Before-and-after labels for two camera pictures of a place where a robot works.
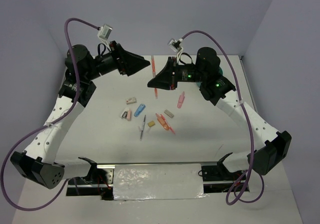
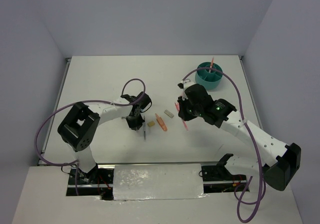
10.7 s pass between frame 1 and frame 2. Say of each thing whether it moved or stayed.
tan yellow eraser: stayed
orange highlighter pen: moved
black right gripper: moved
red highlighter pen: moved
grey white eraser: stayed
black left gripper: moved
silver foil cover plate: stayed
